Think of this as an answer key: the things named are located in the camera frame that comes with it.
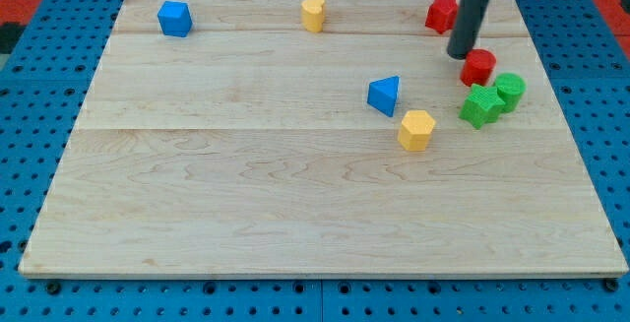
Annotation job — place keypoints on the light wooden board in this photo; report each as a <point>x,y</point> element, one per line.
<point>247,150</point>

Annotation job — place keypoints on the blue triangle block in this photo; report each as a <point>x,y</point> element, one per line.
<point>383,95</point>

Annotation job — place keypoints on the yellow hexagon block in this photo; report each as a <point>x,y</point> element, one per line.
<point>416,130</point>

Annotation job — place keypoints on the yellow heart block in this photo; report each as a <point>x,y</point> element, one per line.
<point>313,15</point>

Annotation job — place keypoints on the green star block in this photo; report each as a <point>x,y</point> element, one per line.
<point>483,105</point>

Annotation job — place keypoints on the red star block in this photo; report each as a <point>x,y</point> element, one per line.
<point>441,15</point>

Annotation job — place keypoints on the red cylinder block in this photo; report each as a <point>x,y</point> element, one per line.
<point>478,67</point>

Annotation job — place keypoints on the blue cube block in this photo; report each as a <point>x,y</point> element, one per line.
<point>174,18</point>

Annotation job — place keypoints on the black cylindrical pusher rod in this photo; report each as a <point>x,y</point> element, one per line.
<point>466,28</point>

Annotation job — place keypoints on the green cylinder block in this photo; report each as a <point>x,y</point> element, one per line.
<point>510,87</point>

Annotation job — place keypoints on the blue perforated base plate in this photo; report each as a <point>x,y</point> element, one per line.
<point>43,85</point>

